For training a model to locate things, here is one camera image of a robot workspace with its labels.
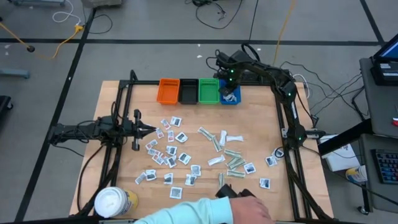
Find black floor cable bundle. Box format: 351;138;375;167
185;0;244;30

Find white floor cable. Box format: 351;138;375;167
52;0;82;26

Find black hanging cable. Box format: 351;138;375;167
241;0;262;63

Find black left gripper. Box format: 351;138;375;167
124;109;157;152

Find black desk support bar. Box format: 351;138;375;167
317;118;374;156

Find yellow hanging cable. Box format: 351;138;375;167
272;0;296;68

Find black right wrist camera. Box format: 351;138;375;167
215;51;231;69

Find yellow floor extension cable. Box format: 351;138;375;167
0;21;85;60

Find black keyboard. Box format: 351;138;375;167
370;148;398;185

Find grey side desk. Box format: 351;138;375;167
359;57;398;138

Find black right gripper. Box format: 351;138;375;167
214;70;241;97

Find orange plastic basket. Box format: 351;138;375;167
156;78;181;106

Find yellow white bottle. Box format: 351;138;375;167
345;164;368;184

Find black plastic basket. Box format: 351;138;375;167
178;78;200;105

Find green plastic basket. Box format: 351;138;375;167
198;78;221;105

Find person's hand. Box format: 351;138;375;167
229;195;275;224

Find grey keyboard desk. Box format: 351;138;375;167
359;133;398;215

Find white cardboard box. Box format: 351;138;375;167
317;134;361;172

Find grey metal base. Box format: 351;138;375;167
0;68;30;79

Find blue plastic basket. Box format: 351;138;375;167
219;78;242;106

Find black device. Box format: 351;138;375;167
215;183;256;200

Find person's forearm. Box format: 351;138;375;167
135;196;234;224

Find black laptop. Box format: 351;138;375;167
369;42;398;87

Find white-lidded yellow wipes canister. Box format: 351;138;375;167
94;186;139;218

